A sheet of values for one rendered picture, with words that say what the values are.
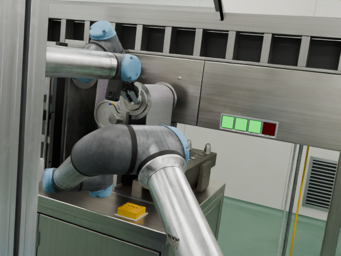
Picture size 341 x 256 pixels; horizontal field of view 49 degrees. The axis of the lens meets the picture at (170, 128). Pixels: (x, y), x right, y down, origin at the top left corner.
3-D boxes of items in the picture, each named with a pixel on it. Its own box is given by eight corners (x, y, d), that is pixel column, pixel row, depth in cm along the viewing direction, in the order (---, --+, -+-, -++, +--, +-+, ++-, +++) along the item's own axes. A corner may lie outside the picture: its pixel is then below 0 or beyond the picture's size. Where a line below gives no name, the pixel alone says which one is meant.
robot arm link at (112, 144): (82, 170, 75) (42, 201, 116) (134, 168, 80) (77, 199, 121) (79, 115, 78) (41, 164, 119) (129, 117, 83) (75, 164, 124)
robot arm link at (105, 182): (75, 192, 124) (77, 159, 122) (107, 190, 129) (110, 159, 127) (81, 200, 117) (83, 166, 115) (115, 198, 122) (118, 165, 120)
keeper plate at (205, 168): (196, 190, 153) (199, 164, 152) (204, 185, 162) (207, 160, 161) (202, 192, 152) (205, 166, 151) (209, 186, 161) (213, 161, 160)
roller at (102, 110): (93, 127, 155) (95, 98, 153) (124, 121, 178) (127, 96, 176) (117, 131, 150) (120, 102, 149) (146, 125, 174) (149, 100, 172)
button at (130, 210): (116, 215, 123) (117, 208, 122) (127, 208, 129) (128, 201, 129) (135, 220, 120) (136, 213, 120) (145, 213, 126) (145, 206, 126)
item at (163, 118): (141, 160, 148) (146, 114, 145) (166, 151, 170) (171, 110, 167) (142, 160, 148) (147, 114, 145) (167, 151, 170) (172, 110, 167)
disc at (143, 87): (116, 116, 150) (120, 78, 148) (116, 116, 151) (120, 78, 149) (148, 122, 145) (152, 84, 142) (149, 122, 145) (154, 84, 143)
